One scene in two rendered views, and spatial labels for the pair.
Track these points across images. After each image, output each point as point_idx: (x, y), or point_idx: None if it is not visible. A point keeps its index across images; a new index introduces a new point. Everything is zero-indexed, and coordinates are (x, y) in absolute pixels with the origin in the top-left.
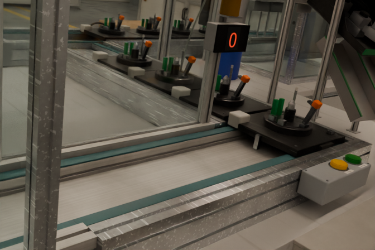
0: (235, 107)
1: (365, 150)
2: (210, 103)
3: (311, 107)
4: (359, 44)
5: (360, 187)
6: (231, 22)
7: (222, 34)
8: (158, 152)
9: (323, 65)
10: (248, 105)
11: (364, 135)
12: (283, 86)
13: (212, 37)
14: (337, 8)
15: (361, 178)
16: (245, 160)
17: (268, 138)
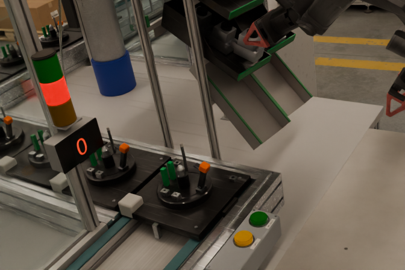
0: (127, 181)
1: (275, 185)
2: (90, 208)
3: (210, 143)
4: (231, 70)
5: (282, 227)
6: (101, 30)
7: (66, 150)
8: None
9: (204, 97)
10: (141, 168)
11: (283, 127)
12: (190, 73)
13: (55, 158)
14: (193, 36)
15: (273, 236)
16: (149, 263)
17: (166, 226)
